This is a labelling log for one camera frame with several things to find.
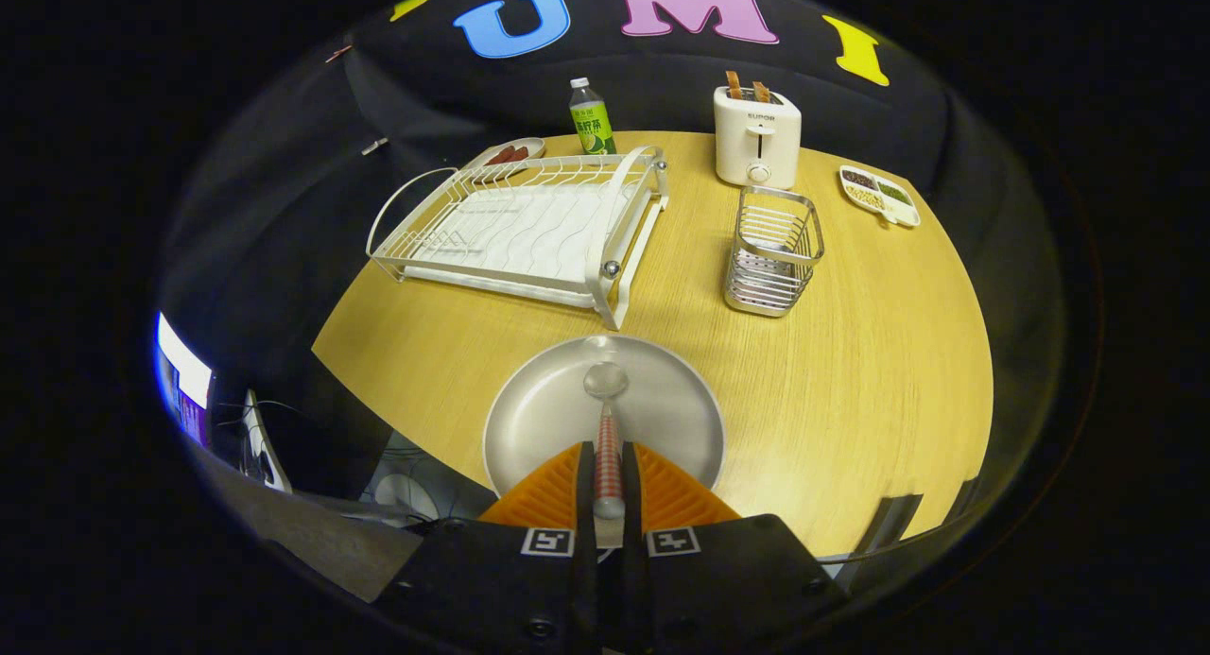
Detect white dish rack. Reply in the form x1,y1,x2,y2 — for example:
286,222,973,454
366,146,671,332

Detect metal wire basket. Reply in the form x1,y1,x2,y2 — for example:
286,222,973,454
723,185,826,319

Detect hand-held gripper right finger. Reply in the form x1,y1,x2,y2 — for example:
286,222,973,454
618,440,852,655

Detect lit monitor screen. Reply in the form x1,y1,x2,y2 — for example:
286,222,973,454
155,311,216,450

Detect red-handled metal spoon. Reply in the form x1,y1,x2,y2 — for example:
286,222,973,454
582,361,631,522

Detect white round plate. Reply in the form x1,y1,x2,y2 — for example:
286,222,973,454
482,334,728,563

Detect dark grey panel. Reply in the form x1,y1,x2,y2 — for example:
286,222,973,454
830,491,925,592

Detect white divided snack dish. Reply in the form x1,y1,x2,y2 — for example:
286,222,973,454
838,164,922,230

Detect small grey plate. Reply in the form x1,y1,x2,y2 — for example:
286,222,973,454
469,137,548,170

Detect white toaster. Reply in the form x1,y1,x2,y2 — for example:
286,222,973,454
713,85,804,191

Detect green-label drink bottle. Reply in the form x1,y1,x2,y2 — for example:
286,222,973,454
568,78,619,157

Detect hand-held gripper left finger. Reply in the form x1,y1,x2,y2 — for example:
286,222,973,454
372,440,600,655

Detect white round object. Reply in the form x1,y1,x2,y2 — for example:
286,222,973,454
372,470,442,526

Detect white device with cables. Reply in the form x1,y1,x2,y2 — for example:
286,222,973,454
240,388,295,495

